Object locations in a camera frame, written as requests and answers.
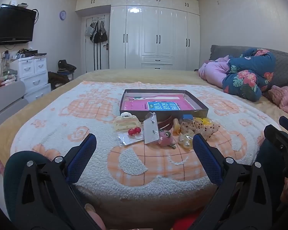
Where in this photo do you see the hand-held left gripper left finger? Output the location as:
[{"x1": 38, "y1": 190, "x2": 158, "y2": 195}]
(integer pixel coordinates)
[{"x1": 14, "y1": 133, "x2": 106, "y2": 230}]

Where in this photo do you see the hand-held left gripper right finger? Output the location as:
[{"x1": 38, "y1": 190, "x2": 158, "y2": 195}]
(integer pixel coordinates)
[{"x1": 190, "y1": 134, "x2": 286, "y2": 230}]

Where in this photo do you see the pearl hair clip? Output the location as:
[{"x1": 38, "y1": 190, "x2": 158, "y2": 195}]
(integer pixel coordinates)
[{"x1": 178, "y1": 134, "x2": 195, "y2": 150}]

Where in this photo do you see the pile of clear hair accessories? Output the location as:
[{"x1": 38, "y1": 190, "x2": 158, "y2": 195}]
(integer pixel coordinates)
[{"x1": 180, "y1": 117, "x2": 220, "y2": 140}]

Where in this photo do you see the orange spiral hair stick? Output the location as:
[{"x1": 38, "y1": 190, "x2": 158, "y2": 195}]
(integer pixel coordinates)
[{"x1": 172, "y1": 118, "x2": 182, "y2": 135}]

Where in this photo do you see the pink fluffy hair clip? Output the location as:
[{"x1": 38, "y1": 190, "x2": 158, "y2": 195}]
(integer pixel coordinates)
[{"x1": 158, "y1": 128, "x2": 177, "y2": 149}]

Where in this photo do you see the shallow cardboard box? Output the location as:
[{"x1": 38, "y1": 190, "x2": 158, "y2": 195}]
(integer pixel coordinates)
[{"x1": 119, "y1": 89, "x2": 209, "y2": 122}]

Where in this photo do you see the cream hair claw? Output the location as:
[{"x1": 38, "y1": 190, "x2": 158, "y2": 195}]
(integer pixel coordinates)
[{"x1": 113, "y1": 112, "x2": 142, "y2": 132}]

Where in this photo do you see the white earring card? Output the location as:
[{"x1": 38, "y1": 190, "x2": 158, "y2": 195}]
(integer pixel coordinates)
[{"x1": 143, "y1": 113, "x2": 160, "y2": 144}]

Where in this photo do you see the orange and white fleece blanket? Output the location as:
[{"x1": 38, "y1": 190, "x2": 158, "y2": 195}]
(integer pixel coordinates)
[{"x1": 11, "y1": 80, "x2": 282, "y2": 194}]

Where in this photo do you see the blue floral quilt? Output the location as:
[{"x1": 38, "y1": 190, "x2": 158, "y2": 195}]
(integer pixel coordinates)
[{"x1": 222, "y1": 48, "x2": 276, "y2": 102}]

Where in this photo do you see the blue booklet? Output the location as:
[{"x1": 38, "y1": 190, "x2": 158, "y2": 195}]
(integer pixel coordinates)
[{"x1": 147, "y1": 100, "x2": 183, "y2": 112}]

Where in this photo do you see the dark brown bag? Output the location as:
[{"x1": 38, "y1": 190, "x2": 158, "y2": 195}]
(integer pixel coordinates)
[{"x1": 48, "y1": 71, "x2": 71, "y2": 90}]

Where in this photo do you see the pink quilt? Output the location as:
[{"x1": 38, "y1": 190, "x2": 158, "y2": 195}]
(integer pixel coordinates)
[{"x1": 198, "y1": 55, "x2": 234, "y2": 88}]

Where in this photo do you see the dark clothes pile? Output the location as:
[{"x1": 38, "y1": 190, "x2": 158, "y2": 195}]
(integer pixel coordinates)
[{"x1": 57, "y1": 59, "x2": 77, "y2": 74}]

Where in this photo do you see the white drawer cabinet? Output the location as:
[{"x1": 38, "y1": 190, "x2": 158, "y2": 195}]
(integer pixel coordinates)
[{"x1": 11, "y1": 54, "x2": 51, "y2": 102}]

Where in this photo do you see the grey chair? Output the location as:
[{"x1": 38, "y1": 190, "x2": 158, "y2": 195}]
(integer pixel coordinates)
[{"x1": 0, "y1": 81, "x2": 29, "y2": 125}]

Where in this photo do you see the white door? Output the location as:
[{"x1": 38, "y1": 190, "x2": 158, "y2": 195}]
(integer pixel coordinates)
[{"x1": 82, "y1": 13, "x2": 111, "y2": 74}]

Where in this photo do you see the black striped hanging bag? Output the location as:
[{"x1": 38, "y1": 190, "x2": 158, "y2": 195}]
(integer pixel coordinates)
[{"x1": 90, "y1": 21, "x2": 100, "y2": 44}]

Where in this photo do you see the black hanging handbag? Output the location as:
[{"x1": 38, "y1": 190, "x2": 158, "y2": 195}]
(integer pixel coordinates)
[{"x1": 98, "y1": 21, "x2": 108, "y2": 43}]

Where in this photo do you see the white wardrobe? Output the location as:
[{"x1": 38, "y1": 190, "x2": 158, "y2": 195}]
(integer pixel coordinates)
[{"x1": 75, "y1": 0, "x2": 201, "y2": 72}]

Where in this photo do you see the black flat television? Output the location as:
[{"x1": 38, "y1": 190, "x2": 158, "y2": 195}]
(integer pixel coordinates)
[{"x1": 0, "y1": 4, "x2": 37, "y2": 45}]

